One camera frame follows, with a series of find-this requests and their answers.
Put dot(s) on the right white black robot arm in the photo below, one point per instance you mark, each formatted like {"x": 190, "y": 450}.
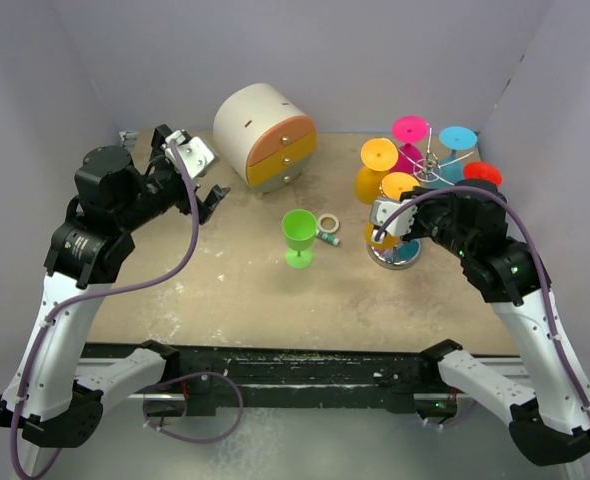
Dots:
{"x": 548, "y": 421}

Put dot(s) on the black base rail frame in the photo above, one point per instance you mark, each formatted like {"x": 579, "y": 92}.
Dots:
{"x": 228, "y": 377}

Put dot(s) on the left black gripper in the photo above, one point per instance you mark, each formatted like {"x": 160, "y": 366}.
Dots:
{"x": 160, "y": 162}

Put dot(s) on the round white drawer cabinet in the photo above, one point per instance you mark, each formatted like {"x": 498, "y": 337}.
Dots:
{"x": 264, "y": 137}

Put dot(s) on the blue plastic wine glass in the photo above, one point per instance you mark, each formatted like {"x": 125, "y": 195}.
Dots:
{"x": 461, "y": 142}

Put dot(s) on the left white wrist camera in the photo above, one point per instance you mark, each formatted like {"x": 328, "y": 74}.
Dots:
{"x": 194, "y": 153}

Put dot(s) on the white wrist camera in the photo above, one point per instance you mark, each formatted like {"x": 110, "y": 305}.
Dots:
{"x": 194, "y": 153}
{"x": 389, "y": 221}

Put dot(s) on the green plastic wine glass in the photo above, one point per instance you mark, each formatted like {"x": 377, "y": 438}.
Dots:
{"x": 299, "y": 228}

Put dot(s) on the orange wine glass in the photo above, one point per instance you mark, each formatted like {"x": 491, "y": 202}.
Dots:
{"x": 394, "y": 185}
{"x": 378, "y": 156}

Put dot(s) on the white tape roll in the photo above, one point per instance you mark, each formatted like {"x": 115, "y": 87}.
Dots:
{"x": 328, "y": 223}

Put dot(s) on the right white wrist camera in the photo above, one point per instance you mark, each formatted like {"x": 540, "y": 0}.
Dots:
{"x": 389, "y": 221}

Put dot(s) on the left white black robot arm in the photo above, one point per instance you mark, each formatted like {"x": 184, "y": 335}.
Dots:
{"x": 47, "y": 403}

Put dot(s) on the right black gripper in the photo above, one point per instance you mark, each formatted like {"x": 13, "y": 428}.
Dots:
{"x": 416, "y": 230}

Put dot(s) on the small green white tube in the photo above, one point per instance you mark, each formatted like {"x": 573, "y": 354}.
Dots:
{"x": 328, "y": 238}

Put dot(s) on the pink plastic wine glass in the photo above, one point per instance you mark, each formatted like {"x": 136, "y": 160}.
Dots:
{"x": 409, "y": 131}

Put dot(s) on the red plastic wine glass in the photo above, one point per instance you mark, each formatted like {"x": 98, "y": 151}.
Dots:
{"x": 483, "y": 171}

